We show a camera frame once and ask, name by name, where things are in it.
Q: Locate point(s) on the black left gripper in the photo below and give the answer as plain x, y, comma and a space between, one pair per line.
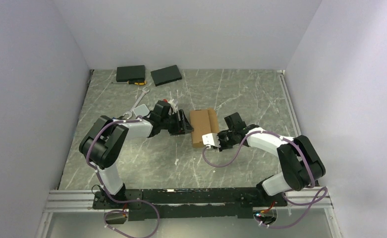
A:
181, 126

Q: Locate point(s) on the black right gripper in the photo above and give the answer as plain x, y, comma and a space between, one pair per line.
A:
222, 147

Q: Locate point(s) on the brown cardboard box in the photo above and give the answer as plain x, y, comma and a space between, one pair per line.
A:
203, 122

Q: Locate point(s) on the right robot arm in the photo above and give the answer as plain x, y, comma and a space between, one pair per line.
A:
300, 164

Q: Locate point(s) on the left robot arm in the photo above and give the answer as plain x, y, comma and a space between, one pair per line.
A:
102, 145

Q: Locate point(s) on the grey white rectangular device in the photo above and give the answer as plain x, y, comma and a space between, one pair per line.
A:
141, 110

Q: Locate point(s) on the silver combination wrench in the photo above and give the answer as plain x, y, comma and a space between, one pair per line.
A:
128, 114

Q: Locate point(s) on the black foam block right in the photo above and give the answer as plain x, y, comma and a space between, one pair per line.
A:
166, 75

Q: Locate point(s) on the black foam block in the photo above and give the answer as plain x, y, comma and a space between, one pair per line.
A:
129, 73
166, 75

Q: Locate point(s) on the yellow black screwdriver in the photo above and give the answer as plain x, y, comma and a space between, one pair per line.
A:
133, 82

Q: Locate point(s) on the black foam block left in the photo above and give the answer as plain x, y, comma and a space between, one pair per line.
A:
129, 73

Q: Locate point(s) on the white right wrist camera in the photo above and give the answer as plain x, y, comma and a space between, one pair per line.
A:
211, 140

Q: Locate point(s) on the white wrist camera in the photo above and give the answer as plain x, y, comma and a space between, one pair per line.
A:
211, 140
173, 105

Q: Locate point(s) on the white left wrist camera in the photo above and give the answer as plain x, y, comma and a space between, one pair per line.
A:
173, 105

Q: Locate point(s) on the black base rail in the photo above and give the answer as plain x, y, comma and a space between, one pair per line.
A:
142, 204

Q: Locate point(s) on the aluminium frame rail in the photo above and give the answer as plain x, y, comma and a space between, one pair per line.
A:
69, 201

